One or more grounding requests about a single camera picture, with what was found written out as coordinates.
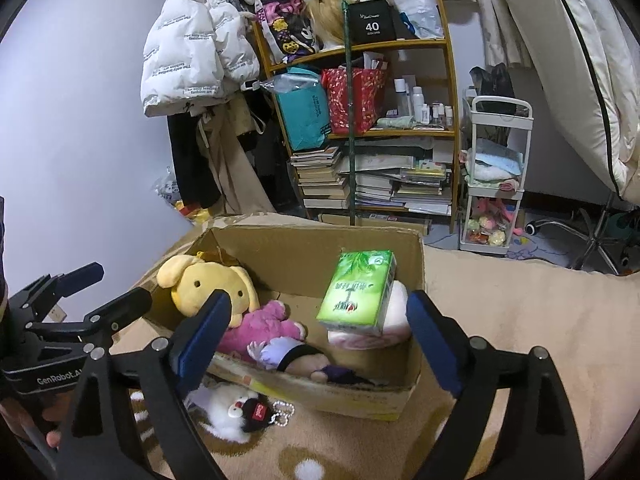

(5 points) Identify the black hanging coat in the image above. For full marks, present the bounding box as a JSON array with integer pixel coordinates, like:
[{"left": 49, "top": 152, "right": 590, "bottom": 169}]
[{"left": 166, "top": 110, "right": 221, "bottom": 211}]

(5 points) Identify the person's left hand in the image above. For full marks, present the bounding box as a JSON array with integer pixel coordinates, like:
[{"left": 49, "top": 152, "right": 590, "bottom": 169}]
[{"left": 0, "top": 395, "right": 68, "bottom": 453}]

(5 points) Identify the clear plastic bag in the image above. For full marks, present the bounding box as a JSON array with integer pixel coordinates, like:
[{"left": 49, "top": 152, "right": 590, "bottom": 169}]
[{"left": 379, "top": 0, "right": 446, "bottom": 41}]

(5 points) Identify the green pole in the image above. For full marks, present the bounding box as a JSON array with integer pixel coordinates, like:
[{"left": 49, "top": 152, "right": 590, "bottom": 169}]
[{"left": 341, "top": 0, "right": 358, "bottom": 227}]

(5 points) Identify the white plush keychain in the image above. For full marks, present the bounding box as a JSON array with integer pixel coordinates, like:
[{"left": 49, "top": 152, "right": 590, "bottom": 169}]
[{"left": 192, "top": 382, "right": 296, "bottom": 443}]

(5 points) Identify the white puffer jacket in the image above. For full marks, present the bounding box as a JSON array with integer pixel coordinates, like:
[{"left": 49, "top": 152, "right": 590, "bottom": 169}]
[{"left": 140, "top": 0, "right": 261, "bottom": 117}]

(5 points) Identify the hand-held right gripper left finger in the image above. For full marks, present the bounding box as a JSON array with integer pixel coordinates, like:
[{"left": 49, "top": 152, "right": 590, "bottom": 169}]
[{"left": 57, "top": 290, "right": 233, "bottom": 480}]

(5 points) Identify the yellow dog plush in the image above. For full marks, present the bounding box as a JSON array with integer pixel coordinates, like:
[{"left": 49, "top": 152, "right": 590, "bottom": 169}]
[{"left": 156, "top": 254, "right": 261, "bottom": 328}]

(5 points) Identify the wide stack of books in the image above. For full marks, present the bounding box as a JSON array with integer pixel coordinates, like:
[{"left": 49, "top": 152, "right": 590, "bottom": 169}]
[{"left": 340, "top": 147, "right": 455, "bottom": 216}]

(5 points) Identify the printed cartoon tote bag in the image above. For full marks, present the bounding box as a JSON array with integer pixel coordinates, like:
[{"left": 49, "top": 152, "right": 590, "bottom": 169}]
[{"left": 255, "top": 0, "right": 321, "bottom": 63}]

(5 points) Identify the printed cardboard box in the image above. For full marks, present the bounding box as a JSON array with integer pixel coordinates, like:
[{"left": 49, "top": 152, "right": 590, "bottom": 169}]
[{"left": 131, "top": 212, "right": 426, "bottom": 422}]

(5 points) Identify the group of cosmetic bottles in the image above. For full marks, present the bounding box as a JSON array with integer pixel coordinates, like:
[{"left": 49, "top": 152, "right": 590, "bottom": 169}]
[{"left": 392, "top": 75, "right": 455, "bottom": 128}]

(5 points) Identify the white trolley cart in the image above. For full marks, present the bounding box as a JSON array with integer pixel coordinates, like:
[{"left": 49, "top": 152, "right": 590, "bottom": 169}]
[{"left": 459, "top": 95, "right": 535, "bottom": 253}]

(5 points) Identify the pink plush toy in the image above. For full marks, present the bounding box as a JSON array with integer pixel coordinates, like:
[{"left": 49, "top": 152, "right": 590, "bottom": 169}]
[{"left": 216, "top": 300, "right": 307, "bottom": 356}]

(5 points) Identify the red gift bag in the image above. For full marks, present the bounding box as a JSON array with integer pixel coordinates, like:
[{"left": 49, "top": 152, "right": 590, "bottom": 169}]
[{"left": 321, "top": 65, "right": 388, "bottom": 136}]

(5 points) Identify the beige hanging coat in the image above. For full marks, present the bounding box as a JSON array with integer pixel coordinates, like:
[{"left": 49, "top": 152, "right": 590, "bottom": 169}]
[{"left": 197, "top": 97, "right": 276, "bottom": 216}]

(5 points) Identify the black bag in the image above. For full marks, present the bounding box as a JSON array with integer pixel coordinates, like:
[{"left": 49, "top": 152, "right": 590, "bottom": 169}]
[{"left": 469, "top": 64, "right": 516, "bottom": 116}]

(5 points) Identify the pink swirl roll cushion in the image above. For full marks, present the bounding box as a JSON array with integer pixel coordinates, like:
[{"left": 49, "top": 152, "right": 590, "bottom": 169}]
[{"left": 327, "top": 280, "right": 413, "bottom": 350}]

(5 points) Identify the blonde wig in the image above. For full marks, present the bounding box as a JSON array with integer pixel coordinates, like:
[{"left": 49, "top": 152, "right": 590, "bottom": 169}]
[{"left": 305, "top": 0, "right": 358, "bottom": 52}]

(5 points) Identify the narrow stack of books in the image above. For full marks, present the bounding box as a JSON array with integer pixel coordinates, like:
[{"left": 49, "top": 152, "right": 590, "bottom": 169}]
[{"left": 290, "top": 146, "right": 351, "bottom": 211}]

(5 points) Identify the green tissue pack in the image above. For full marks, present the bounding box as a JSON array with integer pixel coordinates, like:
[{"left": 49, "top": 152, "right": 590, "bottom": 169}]
[{"left": 316, "top": 249, "right": 397, "bottom": 337}]

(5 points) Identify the purple-haired plush doll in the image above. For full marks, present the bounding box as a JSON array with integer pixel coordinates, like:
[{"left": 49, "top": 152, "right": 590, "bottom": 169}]
[{"left": 247, "top": 337, "right": 388, "bottom": 387}]

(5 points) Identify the plastic bag of clutter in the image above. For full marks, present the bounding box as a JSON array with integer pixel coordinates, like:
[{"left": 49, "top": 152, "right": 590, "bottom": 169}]
[{"left": 152, "top": 177, "right": 206, "bottom": 223}]

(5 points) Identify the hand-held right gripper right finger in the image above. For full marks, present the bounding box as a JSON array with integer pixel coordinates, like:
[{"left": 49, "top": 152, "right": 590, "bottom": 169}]
[{"left": 406, "top": 290, "right": 586, "bottom": 480}]

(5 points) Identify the teal paper bag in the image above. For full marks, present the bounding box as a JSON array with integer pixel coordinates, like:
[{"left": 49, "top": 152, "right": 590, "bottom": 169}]
[{"left": 272, "top": 67, "right": 332, "bottom": 152}]

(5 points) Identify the bamboo shelf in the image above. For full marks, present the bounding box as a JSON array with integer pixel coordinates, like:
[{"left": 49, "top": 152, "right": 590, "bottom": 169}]
[{"left": 252, "top": 0, "right": 461, "bottom": 233}]

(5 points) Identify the white padded chair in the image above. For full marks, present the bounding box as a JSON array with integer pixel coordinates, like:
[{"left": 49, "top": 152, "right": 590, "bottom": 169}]
[{"left": 507, "top": 0, "right": 640, "bottom": 276}]

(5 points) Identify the black box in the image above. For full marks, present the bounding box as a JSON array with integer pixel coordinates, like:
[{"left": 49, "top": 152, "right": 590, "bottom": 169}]
[{"left": 346, "top": 0, "right": 397, "bottom": 45}]

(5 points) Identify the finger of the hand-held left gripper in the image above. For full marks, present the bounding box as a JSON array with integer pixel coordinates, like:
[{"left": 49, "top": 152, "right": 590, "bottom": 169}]
[
  {"left": 75, "top": 287, "right": 153, "bottom": 346},
  {"left": 7, "top": 261, "right": 106, "bottom": 311}
]

